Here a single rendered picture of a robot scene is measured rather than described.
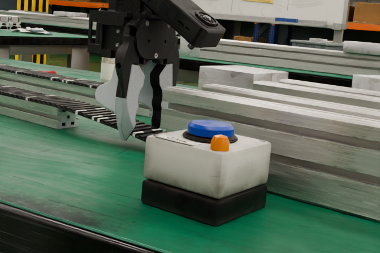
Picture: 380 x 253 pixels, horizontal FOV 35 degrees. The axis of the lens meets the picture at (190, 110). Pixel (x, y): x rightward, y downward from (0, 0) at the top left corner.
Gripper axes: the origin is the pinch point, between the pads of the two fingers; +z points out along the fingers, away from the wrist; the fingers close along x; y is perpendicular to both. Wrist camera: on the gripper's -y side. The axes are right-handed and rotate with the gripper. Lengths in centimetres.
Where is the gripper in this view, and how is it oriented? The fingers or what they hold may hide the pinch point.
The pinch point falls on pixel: (145, 128)
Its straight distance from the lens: 73.5
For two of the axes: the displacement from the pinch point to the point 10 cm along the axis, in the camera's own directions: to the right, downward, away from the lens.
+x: -6.0, 0.7, -8.0
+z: -0.8, 9.8, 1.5
